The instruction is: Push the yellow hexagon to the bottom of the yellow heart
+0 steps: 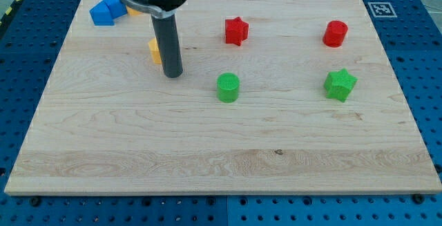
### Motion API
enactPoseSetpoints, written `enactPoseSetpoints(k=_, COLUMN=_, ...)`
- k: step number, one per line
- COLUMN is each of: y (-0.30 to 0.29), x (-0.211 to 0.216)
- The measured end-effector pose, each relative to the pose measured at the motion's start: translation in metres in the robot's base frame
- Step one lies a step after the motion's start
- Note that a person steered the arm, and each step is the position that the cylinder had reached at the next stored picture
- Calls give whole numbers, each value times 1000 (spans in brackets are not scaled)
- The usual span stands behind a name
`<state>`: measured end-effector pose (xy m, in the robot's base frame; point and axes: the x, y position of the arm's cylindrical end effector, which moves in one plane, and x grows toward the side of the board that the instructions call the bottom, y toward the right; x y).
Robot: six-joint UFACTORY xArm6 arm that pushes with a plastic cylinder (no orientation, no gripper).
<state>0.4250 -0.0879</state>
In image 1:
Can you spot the blue cube block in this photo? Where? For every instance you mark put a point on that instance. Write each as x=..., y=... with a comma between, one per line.
x=116, y=7

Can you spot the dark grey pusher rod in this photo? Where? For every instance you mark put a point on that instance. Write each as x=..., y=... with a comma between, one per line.
x=169, y=46

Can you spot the red cylinder block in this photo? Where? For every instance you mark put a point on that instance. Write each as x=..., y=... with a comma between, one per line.
x=335, y=33

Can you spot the red star block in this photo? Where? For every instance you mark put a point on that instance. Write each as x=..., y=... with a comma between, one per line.
x=236, y=31

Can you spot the blue moon block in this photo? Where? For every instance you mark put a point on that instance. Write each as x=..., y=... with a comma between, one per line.
x=101, y=15

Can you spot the green cylinder block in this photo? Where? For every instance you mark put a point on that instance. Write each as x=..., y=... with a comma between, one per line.
x=228, y=85

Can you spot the yellow hexagon block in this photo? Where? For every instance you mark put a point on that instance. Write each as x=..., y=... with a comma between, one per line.
x=154, y=50

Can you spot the yellow heart block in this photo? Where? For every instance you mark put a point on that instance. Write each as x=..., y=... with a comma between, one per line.
x=132, y=12

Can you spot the white fiducial marker tag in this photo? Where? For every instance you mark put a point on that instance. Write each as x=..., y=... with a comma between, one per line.
x=381, y=9

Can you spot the wooden board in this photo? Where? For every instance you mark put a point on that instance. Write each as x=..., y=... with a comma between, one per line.
x=110, y=123

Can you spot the green star block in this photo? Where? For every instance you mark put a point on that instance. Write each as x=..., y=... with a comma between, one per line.
x=339, y=84

